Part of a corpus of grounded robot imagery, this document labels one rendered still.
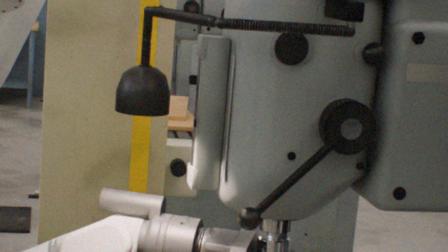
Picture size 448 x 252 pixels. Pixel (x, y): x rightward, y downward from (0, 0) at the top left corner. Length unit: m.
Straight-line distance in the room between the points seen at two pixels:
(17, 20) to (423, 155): 0.64
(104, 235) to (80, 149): 1.70
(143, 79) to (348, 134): 0.27
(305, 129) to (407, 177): 0.15
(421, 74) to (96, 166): 1.95
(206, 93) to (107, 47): 1.74
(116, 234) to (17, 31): 0.35
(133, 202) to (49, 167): 1.69
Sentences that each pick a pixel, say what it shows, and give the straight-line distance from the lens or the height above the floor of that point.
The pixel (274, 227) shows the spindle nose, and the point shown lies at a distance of 1.24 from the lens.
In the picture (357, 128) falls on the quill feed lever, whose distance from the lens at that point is 1.12.
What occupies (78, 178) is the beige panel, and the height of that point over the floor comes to 0.90.
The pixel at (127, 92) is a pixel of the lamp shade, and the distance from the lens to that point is 1.13.
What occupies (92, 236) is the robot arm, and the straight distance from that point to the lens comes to 1.27.
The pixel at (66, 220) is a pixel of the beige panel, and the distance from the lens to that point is 3.02.
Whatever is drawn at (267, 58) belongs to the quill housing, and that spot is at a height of 1.53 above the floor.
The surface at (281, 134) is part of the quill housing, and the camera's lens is 1.13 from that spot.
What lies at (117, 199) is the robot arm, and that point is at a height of 1.30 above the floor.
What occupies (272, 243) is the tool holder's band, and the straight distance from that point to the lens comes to 1.24.
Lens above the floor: 1.64
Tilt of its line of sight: 10 degrees down
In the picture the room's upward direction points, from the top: 5 degrees clockwise
